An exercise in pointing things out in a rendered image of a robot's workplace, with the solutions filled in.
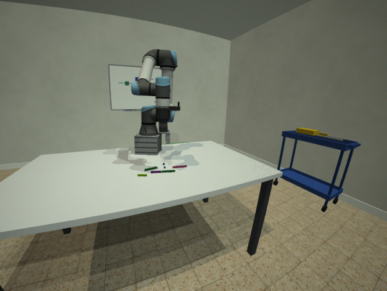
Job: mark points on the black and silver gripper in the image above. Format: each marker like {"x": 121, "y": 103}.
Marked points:
{"x": 163, "y": 115}

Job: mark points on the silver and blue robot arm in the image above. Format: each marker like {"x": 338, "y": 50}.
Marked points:
{"x": 162, "y": 88}

